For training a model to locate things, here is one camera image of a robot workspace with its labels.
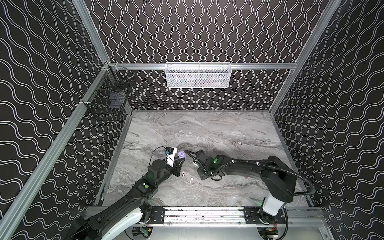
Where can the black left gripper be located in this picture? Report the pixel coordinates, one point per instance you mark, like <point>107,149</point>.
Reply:
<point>177,166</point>

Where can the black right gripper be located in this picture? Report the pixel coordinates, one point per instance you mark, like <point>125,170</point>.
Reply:
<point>202,163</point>

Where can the purple earbud charging case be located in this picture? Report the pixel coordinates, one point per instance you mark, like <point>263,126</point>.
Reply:
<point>182,155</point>

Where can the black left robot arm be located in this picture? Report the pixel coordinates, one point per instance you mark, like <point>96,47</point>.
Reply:
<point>129,210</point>

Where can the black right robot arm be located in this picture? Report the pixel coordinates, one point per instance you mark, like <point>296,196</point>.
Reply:
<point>281,181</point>

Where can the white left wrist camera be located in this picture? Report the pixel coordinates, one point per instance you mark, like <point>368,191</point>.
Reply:
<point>171,154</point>

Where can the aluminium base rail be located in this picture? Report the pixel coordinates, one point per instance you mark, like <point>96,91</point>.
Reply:
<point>210,217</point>

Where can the white wire mesh basket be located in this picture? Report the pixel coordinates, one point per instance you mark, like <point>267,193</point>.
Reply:
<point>211,78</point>

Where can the black wire basket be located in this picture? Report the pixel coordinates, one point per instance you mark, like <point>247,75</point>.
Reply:
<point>108,103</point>

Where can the aluminium frame back bar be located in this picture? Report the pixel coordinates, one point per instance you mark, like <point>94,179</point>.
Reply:
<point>187,66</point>

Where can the aluminium frame post left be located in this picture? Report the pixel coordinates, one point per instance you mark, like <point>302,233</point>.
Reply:
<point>51,63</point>

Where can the aluminium frame post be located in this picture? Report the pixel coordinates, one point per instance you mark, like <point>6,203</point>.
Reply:
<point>51,63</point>
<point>313,39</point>

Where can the aluminium frame post right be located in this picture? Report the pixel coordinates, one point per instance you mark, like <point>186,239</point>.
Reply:
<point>313,39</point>

